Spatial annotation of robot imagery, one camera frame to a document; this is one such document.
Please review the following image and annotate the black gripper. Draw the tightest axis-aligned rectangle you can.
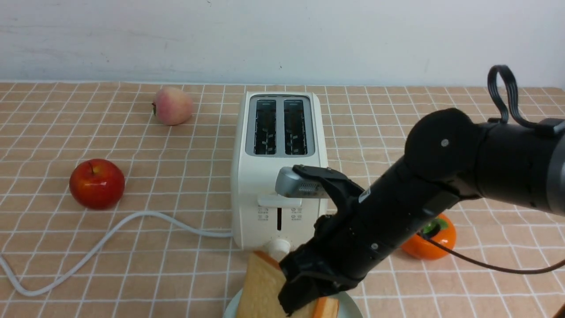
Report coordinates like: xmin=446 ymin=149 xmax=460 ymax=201
xmin=278 ymin=194 xmax=420 ymax=317

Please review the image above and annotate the toast slice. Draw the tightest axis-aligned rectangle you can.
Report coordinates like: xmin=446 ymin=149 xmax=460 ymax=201
xmin=235 ymin=251 xmax=316 ymax=318
xmin=312 ymin=297 xmax=340 ymax=318

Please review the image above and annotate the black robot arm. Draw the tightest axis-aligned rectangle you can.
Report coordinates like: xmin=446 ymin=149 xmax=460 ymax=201
xmin=276 ymin=108 xmax=564 ymax=316

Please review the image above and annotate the light blue plate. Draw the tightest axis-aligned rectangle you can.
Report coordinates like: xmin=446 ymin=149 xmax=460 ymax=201
xmin=223 ymin=289 xmax=363 ymax=318

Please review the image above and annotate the orange persimmon with green leaf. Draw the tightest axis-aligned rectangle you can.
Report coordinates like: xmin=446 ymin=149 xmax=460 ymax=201
xmin=400 ymin=213 xmax=456 ymax=260

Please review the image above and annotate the white two-slot toaster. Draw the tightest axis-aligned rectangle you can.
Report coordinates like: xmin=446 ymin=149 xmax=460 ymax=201
xmin=230 ymin=92 xmax=328 ymax=260

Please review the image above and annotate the checkered orange tablecloth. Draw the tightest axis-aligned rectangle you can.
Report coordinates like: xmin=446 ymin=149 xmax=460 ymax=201
xmin=0 ymin=82 xmax=564 ymax=318

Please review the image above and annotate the pink peach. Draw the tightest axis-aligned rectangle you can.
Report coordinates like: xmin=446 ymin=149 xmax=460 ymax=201
xmin=152 ymin=87 xmax=194 ymax=125

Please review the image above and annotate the red apple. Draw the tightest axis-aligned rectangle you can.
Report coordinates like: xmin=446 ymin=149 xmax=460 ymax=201
xmin=69 ymin=159 xmax=125 ymax=211

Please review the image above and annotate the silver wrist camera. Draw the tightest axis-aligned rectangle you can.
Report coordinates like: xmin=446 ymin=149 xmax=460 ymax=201
xmin=275 ymin=167 xmax=329 ymax=199

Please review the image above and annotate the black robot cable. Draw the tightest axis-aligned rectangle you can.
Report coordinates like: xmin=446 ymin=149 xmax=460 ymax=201
xmin=417 ymin=65 xmax=565 ymax=275

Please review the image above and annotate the white power cable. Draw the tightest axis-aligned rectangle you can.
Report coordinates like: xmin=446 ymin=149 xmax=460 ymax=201
xmin=0 ymin=211 xmax=233 ymax=296

